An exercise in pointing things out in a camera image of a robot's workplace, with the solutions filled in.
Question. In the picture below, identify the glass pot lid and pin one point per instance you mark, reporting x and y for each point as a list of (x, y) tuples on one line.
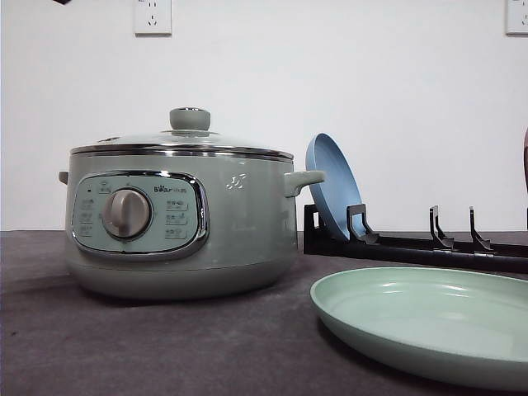
[(189, 137)]

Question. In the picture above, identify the green plate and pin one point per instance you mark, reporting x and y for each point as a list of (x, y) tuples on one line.
[(465, 324)]

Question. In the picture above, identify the green electric steamer pot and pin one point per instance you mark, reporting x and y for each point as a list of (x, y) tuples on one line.
[(181, 221)]

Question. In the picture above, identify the blue plate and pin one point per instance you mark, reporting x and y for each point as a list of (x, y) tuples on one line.
[(340, 189)]

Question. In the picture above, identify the black plate rack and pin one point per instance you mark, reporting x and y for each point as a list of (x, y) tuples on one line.
[(439, 250)]

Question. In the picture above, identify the pink plate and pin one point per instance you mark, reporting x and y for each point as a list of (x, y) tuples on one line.
[(525, 159)]

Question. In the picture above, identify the white wall socket left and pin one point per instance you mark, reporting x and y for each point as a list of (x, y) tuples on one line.
[(153, 18)]

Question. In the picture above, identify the white wall socket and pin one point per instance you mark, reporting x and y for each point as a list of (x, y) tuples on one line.
[(516, 19), (153, 18)]

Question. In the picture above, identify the white wall socket right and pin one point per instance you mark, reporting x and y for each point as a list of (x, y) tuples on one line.
[(516, 19)]

